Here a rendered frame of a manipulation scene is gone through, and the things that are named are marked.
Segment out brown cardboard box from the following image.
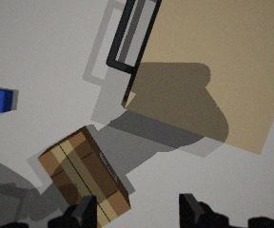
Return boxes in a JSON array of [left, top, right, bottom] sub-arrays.
[[38, 126, 131, 228]]

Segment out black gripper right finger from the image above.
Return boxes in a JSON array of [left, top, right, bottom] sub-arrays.
[[179, 194, 274, 228]]

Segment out grey square tray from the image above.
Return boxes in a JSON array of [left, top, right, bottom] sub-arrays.
[[0, 183, 27, 226]]

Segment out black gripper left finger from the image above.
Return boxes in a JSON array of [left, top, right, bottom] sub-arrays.
[[0, 196, 97, 228]]

